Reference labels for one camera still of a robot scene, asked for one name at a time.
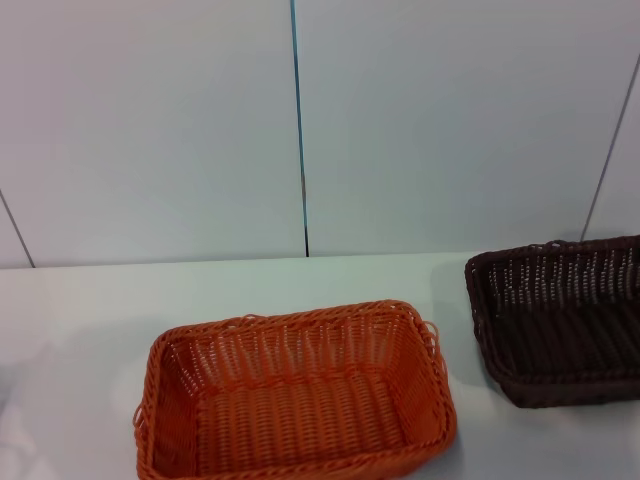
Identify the orange woven plastic basket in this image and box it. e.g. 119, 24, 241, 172
132, 298, 459, 480

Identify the dark brown woven basket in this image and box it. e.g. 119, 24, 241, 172
464, 234, 640, 410

